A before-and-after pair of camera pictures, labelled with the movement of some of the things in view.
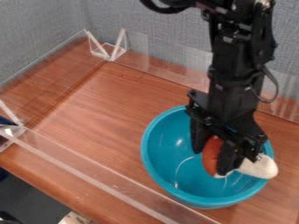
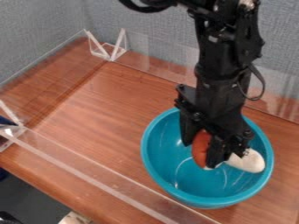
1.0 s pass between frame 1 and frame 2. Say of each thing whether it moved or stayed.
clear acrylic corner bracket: stayed
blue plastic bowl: stayed
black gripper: moved
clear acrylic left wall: stayed
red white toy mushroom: moved
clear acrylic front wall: stayed
